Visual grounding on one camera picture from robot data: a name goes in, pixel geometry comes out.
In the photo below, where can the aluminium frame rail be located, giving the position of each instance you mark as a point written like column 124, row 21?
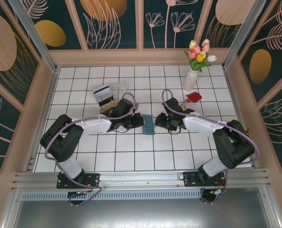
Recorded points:
column 143, row 179

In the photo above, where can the aluminium corner post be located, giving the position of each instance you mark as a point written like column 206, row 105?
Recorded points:
column 245, row 31
column 36, row 35

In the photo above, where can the gold card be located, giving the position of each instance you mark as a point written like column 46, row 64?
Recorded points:
column 107, row 105

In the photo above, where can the small red flower plant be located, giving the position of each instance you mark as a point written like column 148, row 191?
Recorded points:
column 248, row 131

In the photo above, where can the silver card with black stripe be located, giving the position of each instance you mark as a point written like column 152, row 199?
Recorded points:
column 102, row 92

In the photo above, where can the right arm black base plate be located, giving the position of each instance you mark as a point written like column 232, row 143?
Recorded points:
column 190, row 179

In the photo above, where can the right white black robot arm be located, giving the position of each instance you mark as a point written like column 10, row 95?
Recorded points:
column 200, row 124

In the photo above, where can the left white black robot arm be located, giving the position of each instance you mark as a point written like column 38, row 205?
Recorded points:
column 93, row 126

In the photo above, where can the white ribbed vase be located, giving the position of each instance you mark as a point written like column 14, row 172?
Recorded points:
column 190, row 80

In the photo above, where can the tulip bouquet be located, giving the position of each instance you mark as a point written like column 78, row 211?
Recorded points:
column 199, row 55

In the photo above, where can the grey metal sheet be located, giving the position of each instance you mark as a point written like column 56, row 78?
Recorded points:
column 140, row 213

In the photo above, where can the red toy shovel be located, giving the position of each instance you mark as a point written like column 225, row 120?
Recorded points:
column 195, row 97

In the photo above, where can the clear acrylic box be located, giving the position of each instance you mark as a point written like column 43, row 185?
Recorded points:
column 124, row 86

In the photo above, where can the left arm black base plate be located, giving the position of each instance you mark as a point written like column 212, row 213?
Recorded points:
column 93, row 180

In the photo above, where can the blue card holder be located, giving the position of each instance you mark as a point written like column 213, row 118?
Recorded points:
column 149, row 124

